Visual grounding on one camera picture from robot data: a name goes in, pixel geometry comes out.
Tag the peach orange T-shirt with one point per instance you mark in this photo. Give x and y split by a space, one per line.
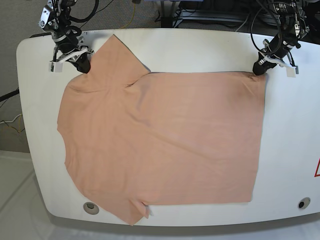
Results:
135 138

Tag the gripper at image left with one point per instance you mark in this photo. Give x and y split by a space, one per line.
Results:
76 54

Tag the right table cable grommet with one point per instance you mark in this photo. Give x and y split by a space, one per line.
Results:
304 203

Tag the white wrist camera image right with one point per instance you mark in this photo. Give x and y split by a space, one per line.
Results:
292 71

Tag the black bar at left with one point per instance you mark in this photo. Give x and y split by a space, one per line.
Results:
9 95

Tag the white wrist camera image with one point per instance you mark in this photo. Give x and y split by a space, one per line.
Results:
55 67
292 71

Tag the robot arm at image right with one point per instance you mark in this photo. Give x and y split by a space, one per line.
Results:
291 25

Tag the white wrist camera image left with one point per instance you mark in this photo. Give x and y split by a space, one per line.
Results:
55 67

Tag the black strip behind table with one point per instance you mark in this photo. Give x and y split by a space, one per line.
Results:
35 35

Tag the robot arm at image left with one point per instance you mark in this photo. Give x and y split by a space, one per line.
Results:
56 16

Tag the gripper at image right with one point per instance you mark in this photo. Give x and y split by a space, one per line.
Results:
272 55

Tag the black desk leg base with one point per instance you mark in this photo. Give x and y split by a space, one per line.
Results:
167 9

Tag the aluminium frame rail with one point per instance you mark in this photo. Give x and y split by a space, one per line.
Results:
239 21

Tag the left table cable grommet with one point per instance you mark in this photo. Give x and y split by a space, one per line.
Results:
91 208

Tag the table cable grommet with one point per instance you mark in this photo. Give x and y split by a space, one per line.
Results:
304 203
91 208

